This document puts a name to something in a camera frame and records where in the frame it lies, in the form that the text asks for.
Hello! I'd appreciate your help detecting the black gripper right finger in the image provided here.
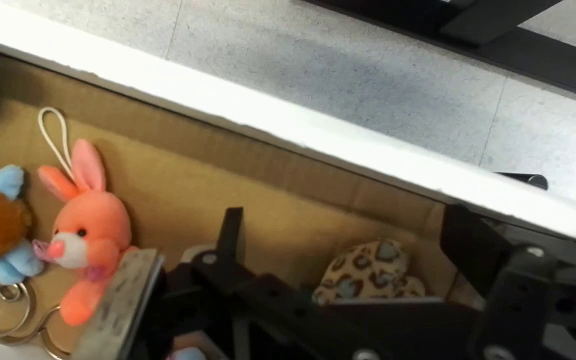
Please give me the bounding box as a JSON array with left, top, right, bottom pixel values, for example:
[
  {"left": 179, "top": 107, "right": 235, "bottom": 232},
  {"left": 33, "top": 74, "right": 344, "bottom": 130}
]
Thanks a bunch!
[{"left": 441, "top": 206, "right": 512, "bottom": 309}]

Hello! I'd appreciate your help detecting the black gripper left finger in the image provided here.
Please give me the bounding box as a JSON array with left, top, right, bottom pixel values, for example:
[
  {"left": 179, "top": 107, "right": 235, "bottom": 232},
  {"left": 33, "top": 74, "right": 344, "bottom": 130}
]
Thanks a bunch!
[{"left": 75, "top": 251, "right": 165, "bottom": 360}]

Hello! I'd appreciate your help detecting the pink orange plush bunny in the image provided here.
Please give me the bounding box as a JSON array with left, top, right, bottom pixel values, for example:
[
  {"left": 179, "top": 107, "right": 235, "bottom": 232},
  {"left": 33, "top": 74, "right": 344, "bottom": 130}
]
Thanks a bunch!
[{"left": 35, "top": 107, "right": 133, "bottom": 326}]

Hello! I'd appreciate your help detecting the brown blue plush keychain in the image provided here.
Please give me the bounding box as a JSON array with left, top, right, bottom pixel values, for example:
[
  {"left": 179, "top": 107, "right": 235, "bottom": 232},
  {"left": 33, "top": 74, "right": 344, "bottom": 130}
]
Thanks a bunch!
[{"left": 0, "top": 164, "right": 71, "bottom": 360}]

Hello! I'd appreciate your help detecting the leopard print plush toy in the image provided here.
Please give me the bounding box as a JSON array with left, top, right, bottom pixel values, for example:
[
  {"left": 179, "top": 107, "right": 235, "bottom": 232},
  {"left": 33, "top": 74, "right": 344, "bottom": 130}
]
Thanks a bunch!
[{"left": 312, "top": 239, "right": 429, "bottom": 305}]

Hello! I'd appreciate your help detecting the black perforated robot table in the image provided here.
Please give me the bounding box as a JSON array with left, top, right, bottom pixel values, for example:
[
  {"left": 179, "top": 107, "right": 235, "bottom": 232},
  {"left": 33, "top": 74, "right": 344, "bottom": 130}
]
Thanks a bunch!
[{"left": 307, "top": 0, "right": 576, "bottom": 94}]

